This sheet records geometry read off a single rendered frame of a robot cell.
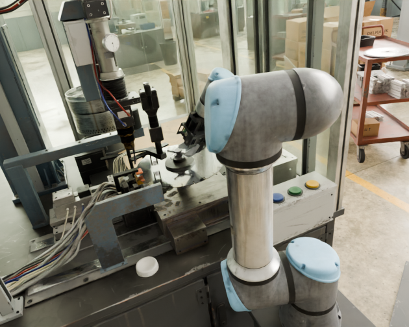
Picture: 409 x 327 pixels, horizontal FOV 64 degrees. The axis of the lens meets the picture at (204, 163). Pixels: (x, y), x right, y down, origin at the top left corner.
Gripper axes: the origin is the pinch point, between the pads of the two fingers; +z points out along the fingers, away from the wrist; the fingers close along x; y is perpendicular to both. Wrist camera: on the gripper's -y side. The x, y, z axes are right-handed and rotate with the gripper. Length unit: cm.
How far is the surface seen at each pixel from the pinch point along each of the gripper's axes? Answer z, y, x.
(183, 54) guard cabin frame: 19, -69, -88
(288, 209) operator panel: -10.3, -8.5, 38.1
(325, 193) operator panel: -15.7, -22.0, 40.6
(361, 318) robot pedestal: -13, 2, 71
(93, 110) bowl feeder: 32, 3, -62
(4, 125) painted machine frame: 33, 43, -62
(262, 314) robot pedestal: -1, 17, 56
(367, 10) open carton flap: -11, -381, -126
